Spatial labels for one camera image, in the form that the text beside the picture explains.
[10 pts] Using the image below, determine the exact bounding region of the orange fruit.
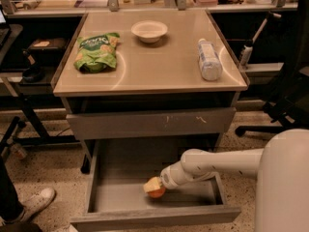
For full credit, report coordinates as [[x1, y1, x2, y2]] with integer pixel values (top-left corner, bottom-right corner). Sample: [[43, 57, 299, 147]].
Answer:
[[148, 187, 166, 198]]

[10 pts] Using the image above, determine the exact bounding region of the white sneaker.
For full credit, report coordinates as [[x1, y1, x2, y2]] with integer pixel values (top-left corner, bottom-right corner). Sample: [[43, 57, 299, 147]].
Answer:
[[3, 187, 57, 225]]

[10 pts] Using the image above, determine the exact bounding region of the black box on shelf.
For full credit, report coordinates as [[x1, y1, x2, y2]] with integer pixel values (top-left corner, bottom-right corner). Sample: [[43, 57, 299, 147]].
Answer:
[[28, 38, 68, 59]]

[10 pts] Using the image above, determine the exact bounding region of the grey drawer cabinet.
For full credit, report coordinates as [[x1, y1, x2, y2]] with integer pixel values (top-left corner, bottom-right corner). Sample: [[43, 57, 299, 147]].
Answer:
[[53, 10, 247, 172]]

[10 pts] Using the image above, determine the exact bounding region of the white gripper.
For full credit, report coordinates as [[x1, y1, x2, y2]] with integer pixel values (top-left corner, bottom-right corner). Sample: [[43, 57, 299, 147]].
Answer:
[[143, 162, 193, 193]]

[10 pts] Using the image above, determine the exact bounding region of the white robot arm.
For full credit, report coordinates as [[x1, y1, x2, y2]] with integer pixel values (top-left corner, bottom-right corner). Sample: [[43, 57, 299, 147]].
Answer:
[[144, 129, 309, 232]]

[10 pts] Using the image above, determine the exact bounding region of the closed grey top drawer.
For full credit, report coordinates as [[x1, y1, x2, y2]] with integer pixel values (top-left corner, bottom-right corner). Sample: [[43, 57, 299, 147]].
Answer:
[[67, 107, 236, 140]]

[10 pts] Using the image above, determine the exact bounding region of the green snack bag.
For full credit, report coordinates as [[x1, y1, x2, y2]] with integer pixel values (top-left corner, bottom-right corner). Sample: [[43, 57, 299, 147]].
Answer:
[[73, 33, 120, 73]]

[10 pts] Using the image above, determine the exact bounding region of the black desk stand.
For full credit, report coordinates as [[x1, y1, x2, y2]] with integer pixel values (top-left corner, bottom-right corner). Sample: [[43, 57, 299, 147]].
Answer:
[[0, 71, 80, 166]]

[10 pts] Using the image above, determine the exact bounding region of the black office chair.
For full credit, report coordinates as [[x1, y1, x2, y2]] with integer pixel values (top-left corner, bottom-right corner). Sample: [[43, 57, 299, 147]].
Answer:
[[235, 0, 309, 136]]

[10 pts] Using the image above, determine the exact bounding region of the white paper bowl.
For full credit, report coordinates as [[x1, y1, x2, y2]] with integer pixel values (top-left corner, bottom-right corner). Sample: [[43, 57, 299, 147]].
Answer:
[[131, 20, 168, 44]]

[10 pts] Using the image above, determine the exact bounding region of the person in dark trousers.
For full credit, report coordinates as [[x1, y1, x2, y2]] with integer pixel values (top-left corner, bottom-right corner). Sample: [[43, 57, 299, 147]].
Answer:
[[0, 157, 24, 223]]

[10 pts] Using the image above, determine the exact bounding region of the open grey middle drawer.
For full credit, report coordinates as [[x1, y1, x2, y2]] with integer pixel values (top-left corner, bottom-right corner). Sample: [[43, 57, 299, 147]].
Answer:
[[71, 137, 240, 232]]

